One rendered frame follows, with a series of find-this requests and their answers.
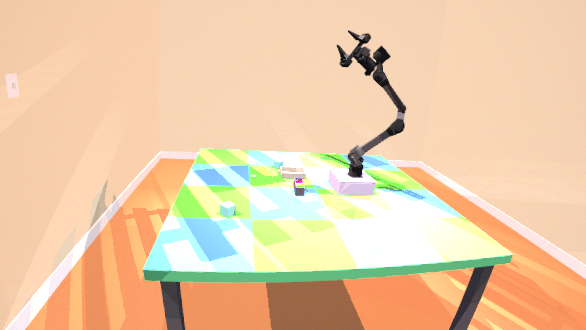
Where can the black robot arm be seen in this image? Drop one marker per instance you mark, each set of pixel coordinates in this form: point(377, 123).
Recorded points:
point(356, 153)

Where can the beige rectangular tray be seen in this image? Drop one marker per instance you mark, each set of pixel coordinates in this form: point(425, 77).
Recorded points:
point(292, 172)

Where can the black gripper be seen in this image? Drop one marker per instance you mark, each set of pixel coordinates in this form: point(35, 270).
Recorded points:
point(345, 58)

